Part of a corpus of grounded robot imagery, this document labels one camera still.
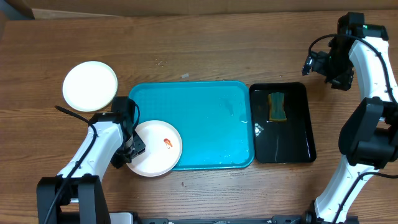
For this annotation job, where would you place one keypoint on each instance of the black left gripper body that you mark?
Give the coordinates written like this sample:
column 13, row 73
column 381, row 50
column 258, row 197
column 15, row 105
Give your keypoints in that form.
column 135, row 146

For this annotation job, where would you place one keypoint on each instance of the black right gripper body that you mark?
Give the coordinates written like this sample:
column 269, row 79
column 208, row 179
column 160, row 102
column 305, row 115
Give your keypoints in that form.
column 315, row 65

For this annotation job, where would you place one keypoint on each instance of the white plate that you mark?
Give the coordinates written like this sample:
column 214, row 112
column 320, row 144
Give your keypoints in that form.
column 162, row 152
column 90, row 86

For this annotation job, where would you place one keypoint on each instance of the orange green sponge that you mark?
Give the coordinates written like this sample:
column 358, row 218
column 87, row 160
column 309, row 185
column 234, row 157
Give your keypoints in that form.
column 276, row 107

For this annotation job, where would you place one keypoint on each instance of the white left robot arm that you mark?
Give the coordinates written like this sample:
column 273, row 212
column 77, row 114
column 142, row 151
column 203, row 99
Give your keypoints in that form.
column 75, row 194

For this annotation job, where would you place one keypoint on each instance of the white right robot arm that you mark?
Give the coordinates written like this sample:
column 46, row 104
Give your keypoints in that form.
column 368, row 140

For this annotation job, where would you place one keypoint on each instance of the turquoise plastic tray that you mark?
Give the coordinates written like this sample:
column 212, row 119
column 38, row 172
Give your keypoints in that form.
column 213, row 119

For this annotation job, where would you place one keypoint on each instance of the black water tray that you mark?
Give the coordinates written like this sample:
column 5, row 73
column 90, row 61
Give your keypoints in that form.
column 282, row 142

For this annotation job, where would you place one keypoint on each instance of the brown cardboard backboard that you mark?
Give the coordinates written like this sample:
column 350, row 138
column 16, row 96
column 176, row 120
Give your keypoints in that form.
column 25, row 9

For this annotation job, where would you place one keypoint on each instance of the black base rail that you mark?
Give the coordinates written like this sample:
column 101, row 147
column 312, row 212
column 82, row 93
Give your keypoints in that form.
column 217, row 221

